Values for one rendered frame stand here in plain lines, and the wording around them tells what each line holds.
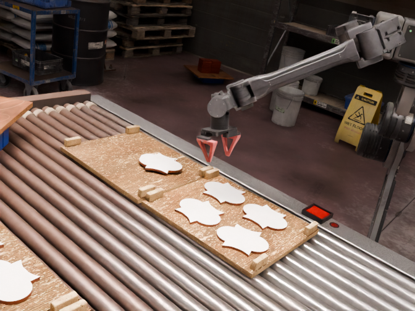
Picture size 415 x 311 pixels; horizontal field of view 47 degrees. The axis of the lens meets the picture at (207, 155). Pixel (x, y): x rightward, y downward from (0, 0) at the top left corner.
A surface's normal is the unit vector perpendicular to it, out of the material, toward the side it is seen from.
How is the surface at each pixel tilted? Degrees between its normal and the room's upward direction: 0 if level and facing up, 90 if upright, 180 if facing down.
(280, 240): 0
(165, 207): 0
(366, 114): 75
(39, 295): 0
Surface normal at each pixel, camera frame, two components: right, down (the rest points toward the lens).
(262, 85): -0.22, 0.30
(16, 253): 0.18, -0.90
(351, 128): -0.62, 0.00
